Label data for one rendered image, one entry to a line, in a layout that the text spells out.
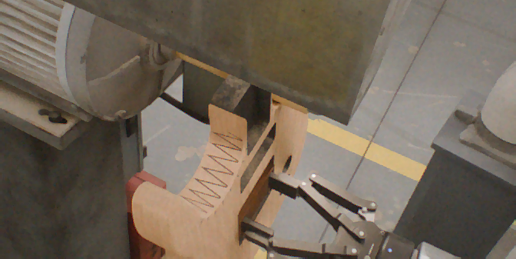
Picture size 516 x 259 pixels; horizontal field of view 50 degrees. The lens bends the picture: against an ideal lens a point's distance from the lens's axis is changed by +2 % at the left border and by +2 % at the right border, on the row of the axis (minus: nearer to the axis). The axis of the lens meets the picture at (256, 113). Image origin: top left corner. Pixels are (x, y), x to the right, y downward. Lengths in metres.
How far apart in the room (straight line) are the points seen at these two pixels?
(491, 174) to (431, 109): 1.24
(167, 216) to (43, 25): 0.28
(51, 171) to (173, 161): 1.27
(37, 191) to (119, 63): 0.39
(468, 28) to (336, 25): 2.94
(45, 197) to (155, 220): 0.51
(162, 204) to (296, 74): 0.17
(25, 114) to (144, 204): 0.36
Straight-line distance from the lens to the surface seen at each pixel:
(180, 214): 0.50
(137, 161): 1.28
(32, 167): 0.94
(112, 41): 0.64
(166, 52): 0.69
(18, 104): 0.83
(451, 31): 3.24
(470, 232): 1.66
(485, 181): 1.52
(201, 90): 1.03
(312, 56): 0.41
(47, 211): 1.03
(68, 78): 0.66
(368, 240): 0.73
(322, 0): 0.38
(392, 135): 2.48
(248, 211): 0.72
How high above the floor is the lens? 1.69
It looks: 44 degrees down
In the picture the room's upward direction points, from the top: 9 degrees clockwise
